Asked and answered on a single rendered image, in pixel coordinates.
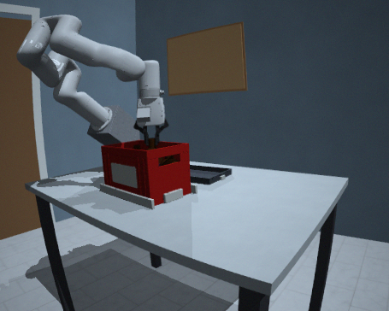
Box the red plastic crate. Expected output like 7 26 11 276
102 140 192 206

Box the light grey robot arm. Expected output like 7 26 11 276
16 15 164 131

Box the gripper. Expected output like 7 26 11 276
133 97 169 146

